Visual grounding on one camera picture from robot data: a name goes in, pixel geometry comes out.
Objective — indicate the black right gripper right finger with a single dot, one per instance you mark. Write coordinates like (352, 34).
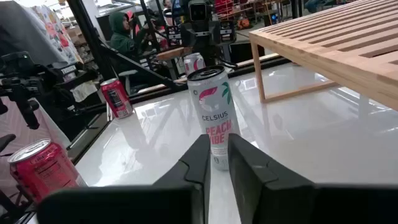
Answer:
(280, 202)

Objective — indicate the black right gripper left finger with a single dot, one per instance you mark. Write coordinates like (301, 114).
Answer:
(174, 202)

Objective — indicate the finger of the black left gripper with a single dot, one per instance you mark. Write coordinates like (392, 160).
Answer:
(174, 36)
(227, 31)

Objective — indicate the silver Diet Coke can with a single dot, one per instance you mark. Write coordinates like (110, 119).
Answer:
(194, 63)

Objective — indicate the tall white Celsius can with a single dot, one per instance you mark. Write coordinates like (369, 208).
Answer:
(213, 105)

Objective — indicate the red Coca-Cola can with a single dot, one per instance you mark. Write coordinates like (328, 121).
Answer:
(43, 171)
(116, 98)

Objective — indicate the wooden slatted shelf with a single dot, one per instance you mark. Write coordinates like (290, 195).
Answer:
(342, 40)

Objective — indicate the round wooden stool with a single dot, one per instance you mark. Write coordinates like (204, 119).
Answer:
(172, 53)

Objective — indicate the person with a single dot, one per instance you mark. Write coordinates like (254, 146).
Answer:
(119, 39)

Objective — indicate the colourful printed cloth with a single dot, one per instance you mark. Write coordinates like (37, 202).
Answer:
(53, 34)

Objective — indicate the grey fabric panel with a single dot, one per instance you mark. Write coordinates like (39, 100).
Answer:
(18, 28)

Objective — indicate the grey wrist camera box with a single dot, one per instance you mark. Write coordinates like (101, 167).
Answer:
(198, 12)

